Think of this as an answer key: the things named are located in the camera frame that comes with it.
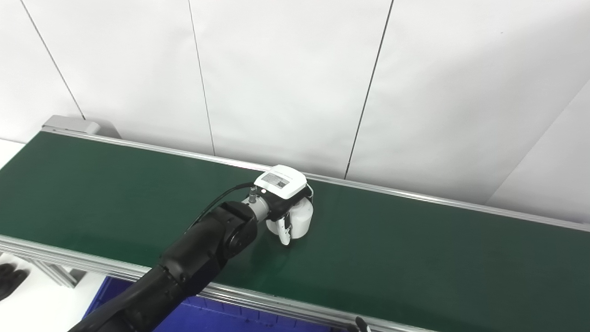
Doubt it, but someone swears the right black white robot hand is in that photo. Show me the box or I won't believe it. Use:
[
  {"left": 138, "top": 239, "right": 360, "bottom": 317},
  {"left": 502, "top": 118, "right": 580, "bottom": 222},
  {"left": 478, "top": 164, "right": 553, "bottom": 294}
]
[{"left": 347, "top": 316, "right": 372, "bottom": 332}]

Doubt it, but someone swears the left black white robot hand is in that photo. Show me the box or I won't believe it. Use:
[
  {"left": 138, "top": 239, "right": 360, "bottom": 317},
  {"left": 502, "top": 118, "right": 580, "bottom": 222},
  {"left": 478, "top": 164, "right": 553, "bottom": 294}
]
[{"left": 254, "top": 164, "right": 315, "bottom": 246}]

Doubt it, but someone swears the white cylindrical plastic part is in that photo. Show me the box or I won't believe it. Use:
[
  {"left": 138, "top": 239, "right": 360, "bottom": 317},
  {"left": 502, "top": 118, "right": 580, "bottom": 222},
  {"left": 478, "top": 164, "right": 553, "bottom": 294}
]
[{"left": 290, "top": 198, "right": 314, "bottom": 239}]

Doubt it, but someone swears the green conveyor belt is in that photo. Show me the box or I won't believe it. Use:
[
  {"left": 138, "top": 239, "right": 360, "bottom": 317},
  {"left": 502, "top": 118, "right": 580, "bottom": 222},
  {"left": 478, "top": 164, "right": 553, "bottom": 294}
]
[
  {"left": 0, "top": 127, "right": 590, "bottom": 332},
  {"left": 0, "top": 131, "right": 590, "bottom": 332}
]

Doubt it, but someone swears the blue plastic bin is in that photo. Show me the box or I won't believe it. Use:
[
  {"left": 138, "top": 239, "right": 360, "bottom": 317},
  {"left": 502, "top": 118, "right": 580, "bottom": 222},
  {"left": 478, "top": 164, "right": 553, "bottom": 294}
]
[{"left": 83, "top": 276, "right": 335, "bottom": 332}]

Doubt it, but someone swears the grey conveyor motor housing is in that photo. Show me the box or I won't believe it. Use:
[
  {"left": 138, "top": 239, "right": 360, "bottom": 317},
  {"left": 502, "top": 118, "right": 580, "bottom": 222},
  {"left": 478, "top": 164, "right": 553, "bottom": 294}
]
[{"left": 41, "top": 115, "right": 122, "bottom": 139}]

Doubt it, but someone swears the black glove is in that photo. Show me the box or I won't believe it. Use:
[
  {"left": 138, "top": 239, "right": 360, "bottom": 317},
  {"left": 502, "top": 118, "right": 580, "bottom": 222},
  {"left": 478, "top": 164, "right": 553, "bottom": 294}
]
[{"left": 0, "top": 262, "right": 31, "bottom": 301}]

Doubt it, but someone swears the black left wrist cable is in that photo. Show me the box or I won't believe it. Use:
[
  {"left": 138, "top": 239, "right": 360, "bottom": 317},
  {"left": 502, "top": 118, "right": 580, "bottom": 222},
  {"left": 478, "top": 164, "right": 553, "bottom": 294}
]
[{"left": 184, "top": 182, "right": 259, "bottom": 232}]

